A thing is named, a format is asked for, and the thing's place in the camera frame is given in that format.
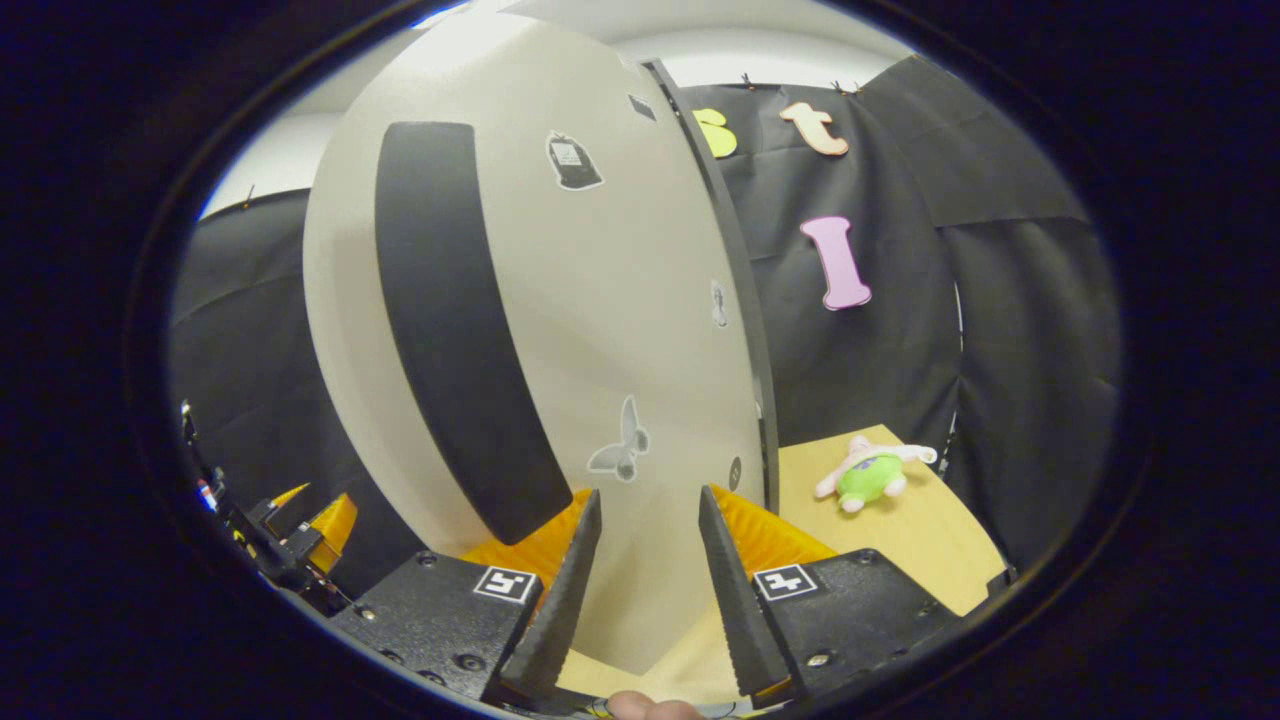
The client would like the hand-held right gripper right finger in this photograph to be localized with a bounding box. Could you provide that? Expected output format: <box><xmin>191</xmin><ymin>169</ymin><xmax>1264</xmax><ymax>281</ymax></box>
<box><xmin>698</xmin><ymin>485</ymin><xmax>961</xmax><ymax>701</ymax></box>

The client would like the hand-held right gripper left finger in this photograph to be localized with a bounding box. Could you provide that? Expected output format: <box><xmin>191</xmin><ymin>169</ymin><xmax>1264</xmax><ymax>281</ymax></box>
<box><xmin>330</xmin><ymin>488</ymin><xmax>603</xmax><ymax>713</ymax></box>

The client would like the black cabinet door handle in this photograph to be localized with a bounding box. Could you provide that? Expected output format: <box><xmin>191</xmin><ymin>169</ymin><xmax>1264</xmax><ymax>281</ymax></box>
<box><xmin>375</xmin><ymin>122</ymin><xmax>574</xmax><ymax>546</ymax></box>

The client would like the grey cabinet door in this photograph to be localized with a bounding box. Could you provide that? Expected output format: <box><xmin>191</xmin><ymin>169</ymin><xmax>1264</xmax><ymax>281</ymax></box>
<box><xmin>302</xmin><ymin>15</ymin><xmax>769</xmax><ymax>676</ymax></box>

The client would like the green and pink plush toy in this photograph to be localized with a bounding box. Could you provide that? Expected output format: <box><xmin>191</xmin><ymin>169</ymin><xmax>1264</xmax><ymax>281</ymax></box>
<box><xmin>813</xmin><ymin>435</ymin><xmax>939</xmax><ymax>514</ymax></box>

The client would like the black backdrop cloth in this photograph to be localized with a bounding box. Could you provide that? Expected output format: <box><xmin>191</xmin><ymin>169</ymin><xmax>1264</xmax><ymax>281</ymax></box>
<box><xmin>168</xmin><ymin>55</ymin><xmax>1121</xmax><ymax>601</ymax></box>

